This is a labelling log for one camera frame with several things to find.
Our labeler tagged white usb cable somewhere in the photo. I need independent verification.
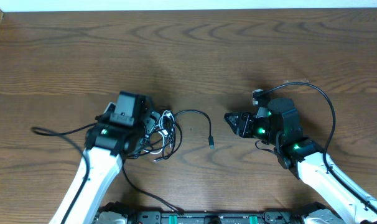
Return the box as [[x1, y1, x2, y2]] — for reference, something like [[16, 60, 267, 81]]
[[141, 110, 176, 162]]

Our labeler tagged black usb cable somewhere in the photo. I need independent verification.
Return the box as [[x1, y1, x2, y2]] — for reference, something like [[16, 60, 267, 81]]
[[121, 109, 215, 215]]

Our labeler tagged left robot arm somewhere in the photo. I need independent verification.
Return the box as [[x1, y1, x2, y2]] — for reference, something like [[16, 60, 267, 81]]
[[51, 91, 160, 223]]

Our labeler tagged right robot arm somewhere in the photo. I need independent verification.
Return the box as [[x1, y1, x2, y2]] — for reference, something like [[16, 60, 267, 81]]
[[224, 98, 377, 223]]

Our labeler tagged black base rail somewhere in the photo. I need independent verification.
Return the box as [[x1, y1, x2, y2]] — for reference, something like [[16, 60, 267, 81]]
[[95, 202, 335, 224]]

